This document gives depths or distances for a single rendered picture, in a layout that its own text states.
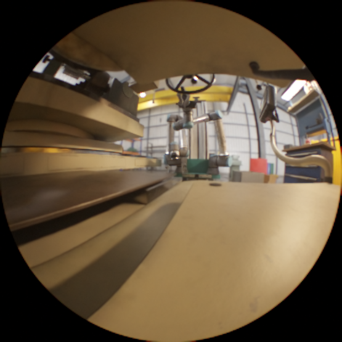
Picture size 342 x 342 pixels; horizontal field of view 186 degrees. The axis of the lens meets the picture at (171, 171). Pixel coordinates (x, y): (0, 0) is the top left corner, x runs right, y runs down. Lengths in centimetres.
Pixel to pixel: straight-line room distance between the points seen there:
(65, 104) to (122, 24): 34
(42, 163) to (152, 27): 67
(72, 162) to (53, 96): 36
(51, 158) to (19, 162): 19
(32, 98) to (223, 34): 64
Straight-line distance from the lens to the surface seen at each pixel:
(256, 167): 411
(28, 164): 63
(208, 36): 45
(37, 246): 15
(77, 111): 52
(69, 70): 79
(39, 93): 52
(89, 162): 70
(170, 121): 150
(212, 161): 146
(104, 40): 48
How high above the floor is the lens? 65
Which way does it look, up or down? 4 degrees down
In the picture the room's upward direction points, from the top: 1 degrees clockwise
